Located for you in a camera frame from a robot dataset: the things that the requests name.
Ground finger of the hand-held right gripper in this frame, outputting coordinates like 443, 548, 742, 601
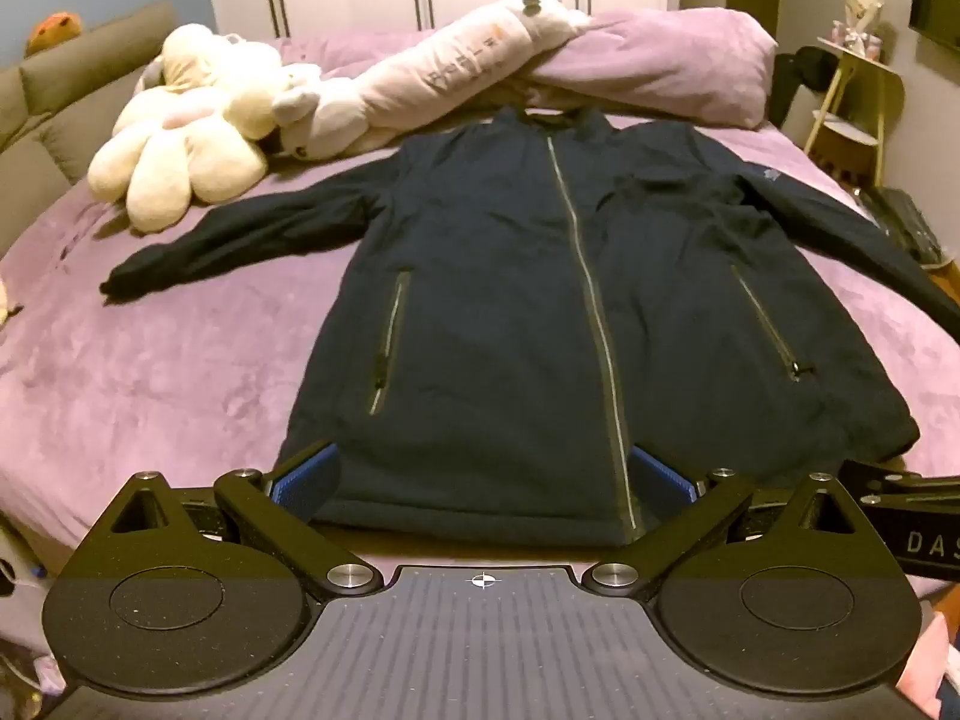
836, 460, 960, 503

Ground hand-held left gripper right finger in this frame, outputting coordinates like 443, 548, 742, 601
581, 444, 856, 602

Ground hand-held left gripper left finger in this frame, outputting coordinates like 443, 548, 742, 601
105, 441, 385, 602

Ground navy zip jacket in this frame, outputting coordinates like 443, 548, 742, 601
101, 105, 960, 548

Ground pink cloth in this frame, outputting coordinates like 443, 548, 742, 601
896, 607, 960, 720

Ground purple bed sheet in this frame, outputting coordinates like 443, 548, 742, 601
0, 30, 960, 616

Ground cream flower plush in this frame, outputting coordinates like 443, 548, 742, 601
88, 24, 323, 233

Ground white rabbit plush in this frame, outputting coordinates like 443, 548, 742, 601
271, 64, 398, 160

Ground purple duvet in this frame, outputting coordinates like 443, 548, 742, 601
274, 9, 777, 128

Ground yellow side table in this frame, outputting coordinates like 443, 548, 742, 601
806, 37, 905, 188

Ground black garment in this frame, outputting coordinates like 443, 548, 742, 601
771, 46, 845, 128

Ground long pink plush pillow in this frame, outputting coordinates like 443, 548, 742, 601
315, 0, 593, 160

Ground grey padded headboard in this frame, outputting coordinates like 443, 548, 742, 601
0, 1, 177, 188

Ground wrapped bouquet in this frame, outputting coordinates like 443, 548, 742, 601
832, 0, 890, 57

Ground orange plush toy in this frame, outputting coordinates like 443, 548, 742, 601
26, 11, 83, 53

